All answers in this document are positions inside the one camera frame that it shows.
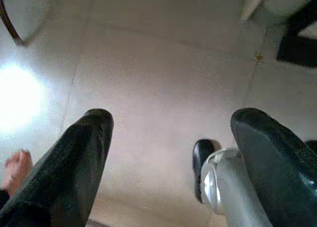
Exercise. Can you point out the black robot foot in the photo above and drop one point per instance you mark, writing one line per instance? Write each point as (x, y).
(201, 157)

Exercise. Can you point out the black fridge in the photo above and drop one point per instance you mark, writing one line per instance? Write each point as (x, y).
(302, 14)

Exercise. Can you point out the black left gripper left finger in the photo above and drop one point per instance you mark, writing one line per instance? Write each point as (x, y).
(62, 182)

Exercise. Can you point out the black fridge foot block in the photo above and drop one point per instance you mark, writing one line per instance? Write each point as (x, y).
(297, 51)

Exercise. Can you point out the person bare foot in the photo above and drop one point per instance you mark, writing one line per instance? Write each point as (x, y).
(17, 167)

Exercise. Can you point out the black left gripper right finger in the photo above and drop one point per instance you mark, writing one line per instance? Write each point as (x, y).
(280, 175)

